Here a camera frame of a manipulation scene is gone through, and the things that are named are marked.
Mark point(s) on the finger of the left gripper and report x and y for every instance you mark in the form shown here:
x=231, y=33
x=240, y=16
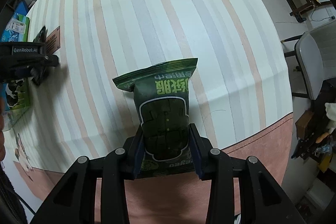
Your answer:
x=38, y=64

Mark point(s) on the green wet wipes packet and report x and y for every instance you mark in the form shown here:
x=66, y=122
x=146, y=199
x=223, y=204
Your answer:
x=161, y=97

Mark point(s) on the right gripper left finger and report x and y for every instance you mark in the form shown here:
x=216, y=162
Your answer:
x=72, y=200

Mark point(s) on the cardboard box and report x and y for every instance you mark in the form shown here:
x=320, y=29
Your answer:
x=14, y=86

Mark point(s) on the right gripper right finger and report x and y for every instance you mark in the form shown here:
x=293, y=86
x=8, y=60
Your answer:
x=262, y=200

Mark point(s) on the grey chair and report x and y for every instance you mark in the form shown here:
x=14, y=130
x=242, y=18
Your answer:
x=315, y=54

